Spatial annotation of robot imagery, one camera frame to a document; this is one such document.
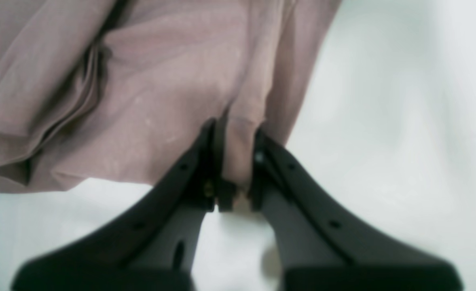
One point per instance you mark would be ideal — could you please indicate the mauve T-shirt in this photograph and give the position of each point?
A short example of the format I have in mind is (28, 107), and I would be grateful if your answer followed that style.
(119, 89)

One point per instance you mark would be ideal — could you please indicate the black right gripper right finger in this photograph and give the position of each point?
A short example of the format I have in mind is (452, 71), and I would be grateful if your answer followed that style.
(323, 246)

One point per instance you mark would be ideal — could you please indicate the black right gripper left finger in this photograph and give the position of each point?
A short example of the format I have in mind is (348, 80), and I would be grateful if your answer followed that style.
(151, 246)

